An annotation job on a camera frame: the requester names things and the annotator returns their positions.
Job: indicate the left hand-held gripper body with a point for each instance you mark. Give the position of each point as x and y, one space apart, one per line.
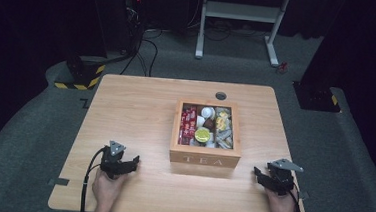
113 162

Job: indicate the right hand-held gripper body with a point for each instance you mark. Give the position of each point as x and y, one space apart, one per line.
283 178

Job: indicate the wooden tea box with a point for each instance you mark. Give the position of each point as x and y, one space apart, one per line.
205 155

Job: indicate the brown capsule with green lid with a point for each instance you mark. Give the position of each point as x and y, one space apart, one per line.
202 134

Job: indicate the person's left hand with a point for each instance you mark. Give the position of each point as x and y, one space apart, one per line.
106 189

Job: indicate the person's right hand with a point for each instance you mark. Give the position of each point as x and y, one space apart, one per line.
282 208

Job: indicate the grey packets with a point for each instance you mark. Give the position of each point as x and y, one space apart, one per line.
224 138

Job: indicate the grey tape strip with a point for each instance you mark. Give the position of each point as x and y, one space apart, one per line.
58 181

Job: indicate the stack of red packets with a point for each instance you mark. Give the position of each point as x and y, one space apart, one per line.
187 126

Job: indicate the yellow packets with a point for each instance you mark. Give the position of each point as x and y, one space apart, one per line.
222 121

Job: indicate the dark brown capsule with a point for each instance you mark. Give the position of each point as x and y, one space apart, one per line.
209 124

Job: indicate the white capsule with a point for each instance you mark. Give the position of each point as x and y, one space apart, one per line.
208 112
200 121

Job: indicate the black yellow striped stand base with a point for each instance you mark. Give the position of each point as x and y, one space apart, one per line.
84 75

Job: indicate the red clip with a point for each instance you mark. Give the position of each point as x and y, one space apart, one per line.
281 67

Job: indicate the dark equipment rack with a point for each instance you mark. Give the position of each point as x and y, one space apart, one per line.
132 15

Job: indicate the white metal stand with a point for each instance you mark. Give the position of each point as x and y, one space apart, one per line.
239 11

